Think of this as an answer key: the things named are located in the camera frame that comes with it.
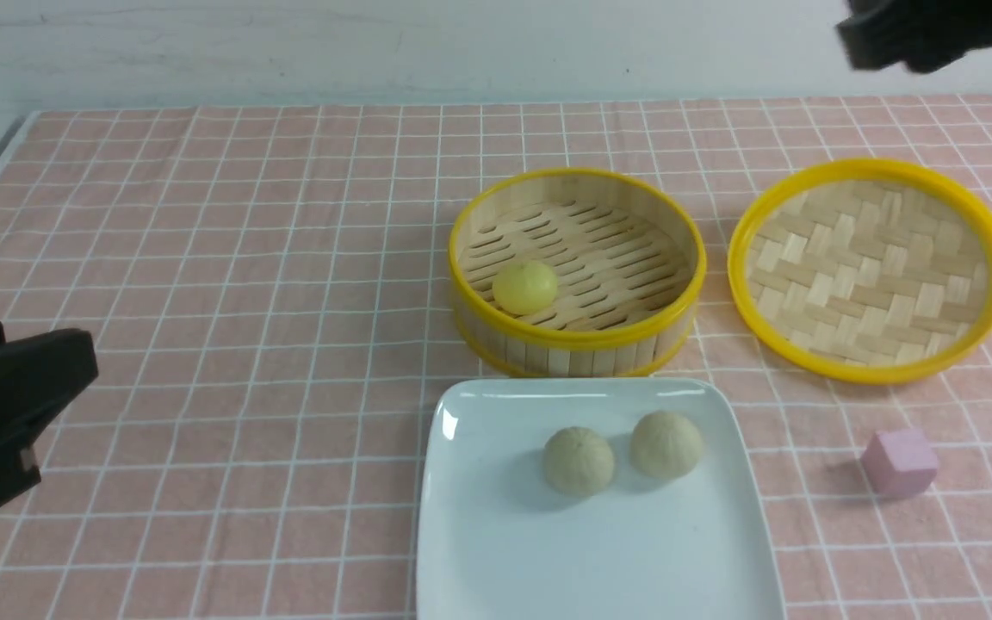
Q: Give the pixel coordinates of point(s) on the yellow-rimmed bamboo steamer basket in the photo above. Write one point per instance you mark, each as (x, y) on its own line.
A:
(629, 265)

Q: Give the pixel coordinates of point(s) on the yellow steamed bun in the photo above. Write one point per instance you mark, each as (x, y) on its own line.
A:
(525, 288)

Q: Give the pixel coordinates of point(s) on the white square plate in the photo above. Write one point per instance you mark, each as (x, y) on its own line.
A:
(496, 542)

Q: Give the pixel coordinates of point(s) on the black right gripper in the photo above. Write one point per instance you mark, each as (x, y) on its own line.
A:
(924, 36)

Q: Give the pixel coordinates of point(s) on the pink cube block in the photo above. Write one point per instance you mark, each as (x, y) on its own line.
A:
(900, 464)

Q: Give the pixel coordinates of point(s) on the white steamed bun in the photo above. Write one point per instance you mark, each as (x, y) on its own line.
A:
(578, 462)
(665, 445)

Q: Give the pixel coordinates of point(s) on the yellow-rimmed woven steamer lid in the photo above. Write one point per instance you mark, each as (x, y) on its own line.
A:
(865, 270)

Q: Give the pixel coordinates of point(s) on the pink checkered tablecloth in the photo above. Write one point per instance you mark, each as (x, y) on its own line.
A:
(268, 290)

